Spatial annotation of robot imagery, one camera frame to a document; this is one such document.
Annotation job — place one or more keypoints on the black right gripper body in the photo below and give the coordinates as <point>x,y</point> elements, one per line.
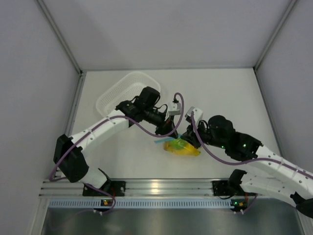
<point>207,137</point>

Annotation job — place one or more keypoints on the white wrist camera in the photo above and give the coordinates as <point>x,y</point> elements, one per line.
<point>174,108</point>
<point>194,112</point>

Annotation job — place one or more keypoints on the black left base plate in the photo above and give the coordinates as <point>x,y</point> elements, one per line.
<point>113,188</point>

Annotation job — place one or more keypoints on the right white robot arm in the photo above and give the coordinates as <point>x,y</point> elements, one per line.
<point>258,169</point>

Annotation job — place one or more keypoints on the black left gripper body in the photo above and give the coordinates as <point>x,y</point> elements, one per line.
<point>161,120</point>

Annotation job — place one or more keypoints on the white slotted cable duct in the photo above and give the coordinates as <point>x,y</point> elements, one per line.
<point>131,203</point>

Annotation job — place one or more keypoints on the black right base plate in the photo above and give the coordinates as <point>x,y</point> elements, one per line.
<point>224,188</point>

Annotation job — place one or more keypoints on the clear zip top bag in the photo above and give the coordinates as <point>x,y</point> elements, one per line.
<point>176,144</point>

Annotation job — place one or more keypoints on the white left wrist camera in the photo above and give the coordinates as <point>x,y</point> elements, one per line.
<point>174,108</point>

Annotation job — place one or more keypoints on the green fake fruit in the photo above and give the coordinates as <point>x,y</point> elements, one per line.
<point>178,143</point>

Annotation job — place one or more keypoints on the yellow fake banana bunch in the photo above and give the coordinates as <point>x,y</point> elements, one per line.
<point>183,150</point>

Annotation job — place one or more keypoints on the white perforated plastic basket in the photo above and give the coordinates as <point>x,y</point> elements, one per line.
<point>127,88</point>

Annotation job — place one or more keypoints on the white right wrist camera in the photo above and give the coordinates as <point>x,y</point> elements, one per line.
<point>194,112</point>

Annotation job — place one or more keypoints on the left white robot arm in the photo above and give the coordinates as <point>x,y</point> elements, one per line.
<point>71,152</point>

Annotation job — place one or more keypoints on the aluminium mounting rail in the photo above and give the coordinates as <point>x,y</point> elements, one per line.
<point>137,188</point>

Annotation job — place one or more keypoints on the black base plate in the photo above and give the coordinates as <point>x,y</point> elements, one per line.
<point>224,188</point>
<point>113,188</point>

